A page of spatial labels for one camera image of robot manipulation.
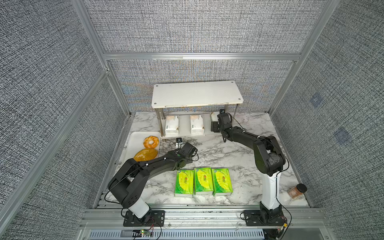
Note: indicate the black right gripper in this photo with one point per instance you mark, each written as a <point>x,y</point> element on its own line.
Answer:
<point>214,125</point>

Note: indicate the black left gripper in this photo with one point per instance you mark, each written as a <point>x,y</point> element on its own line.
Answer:
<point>190,160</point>

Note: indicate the white tissue pack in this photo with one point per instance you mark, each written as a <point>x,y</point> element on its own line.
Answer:
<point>197,125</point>
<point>172,125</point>
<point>214,116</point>

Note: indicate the green tissue pack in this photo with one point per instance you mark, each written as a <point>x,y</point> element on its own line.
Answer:
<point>203,181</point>
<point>184,183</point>
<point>222,182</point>

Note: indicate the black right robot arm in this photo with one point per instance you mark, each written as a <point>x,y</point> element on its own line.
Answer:
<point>269,160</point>

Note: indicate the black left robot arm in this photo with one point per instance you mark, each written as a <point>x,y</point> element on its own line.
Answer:
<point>129,182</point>

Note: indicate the white two-tier metal shelf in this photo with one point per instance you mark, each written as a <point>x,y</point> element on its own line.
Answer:
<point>175,99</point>

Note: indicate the golden oval bread loaf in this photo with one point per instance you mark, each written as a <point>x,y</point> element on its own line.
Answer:
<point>146,154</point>

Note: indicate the white plastic tray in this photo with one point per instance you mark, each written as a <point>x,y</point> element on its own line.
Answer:
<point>134,145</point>

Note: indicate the spice jar black lid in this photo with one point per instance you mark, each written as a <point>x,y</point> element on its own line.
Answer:
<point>297,191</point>

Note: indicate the glazed ring donut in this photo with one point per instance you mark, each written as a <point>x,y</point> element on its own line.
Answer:
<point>151,142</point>

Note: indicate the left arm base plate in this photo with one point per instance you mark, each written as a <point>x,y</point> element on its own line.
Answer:
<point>152,217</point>

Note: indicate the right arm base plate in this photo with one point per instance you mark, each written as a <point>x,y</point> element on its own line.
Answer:
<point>262,218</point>

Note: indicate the white slotted cable duct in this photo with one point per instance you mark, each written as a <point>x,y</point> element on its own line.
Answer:
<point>179,234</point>

